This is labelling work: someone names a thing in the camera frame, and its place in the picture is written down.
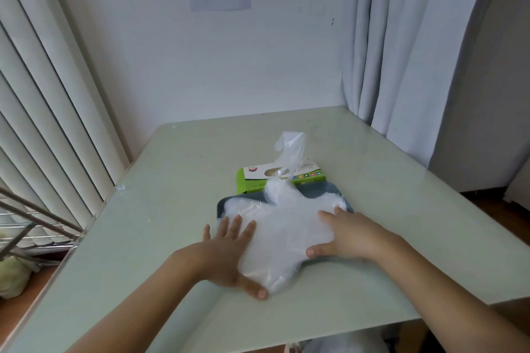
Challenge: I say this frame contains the white vertical blinds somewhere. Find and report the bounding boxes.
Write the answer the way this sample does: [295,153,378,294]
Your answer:
[0,0,132,239]

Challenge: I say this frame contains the pale green cloth bundle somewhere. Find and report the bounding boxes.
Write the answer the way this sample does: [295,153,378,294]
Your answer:
[0,255,41,300]

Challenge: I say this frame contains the person's left forearm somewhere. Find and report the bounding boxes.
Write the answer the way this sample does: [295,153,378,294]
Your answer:
[65,250,198,353]

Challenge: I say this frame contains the green plastic bag box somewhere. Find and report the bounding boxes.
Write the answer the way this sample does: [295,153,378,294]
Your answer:
[235,158,328,196]

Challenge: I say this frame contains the clear plastic bag tuft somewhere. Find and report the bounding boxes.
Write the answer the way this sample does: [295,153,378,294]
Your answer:
[265,131,310,184]

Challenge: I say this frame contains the dark blue tray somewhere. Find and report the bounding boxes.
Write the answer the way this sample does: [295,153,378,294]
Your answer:
[215,182,355,261]

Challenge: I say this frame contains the metal wire rack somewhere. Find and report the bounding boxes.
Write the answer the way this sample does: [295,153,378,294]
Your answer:
[0,186,86,261]

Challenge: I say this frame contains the white fabric curtain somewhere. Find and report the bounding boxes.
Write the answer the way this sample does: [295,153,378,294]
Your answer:
[341,0,511,170]

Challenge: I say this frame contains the person's right hand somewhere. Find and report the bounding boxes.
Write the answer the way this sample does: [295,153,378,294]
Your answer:
[306,206,399,263]

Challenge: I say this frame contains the person's left hand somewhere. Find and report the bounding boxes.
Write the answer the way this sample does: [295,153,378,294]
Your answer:
[187,214,270,301]

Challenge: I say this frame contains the person's right forearm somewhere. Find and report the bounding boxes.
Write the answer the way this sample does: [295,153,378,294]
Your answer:
[389,235,530,353]

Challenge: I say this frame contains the large clear plastic bag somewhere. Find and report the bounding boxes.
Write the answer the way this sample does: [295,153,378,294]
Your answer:
[217,179,349,295]

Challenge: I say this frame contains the person's white clothing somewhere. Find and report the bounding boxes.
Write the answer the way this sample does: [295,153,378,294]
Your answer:
[286,327,391,353]

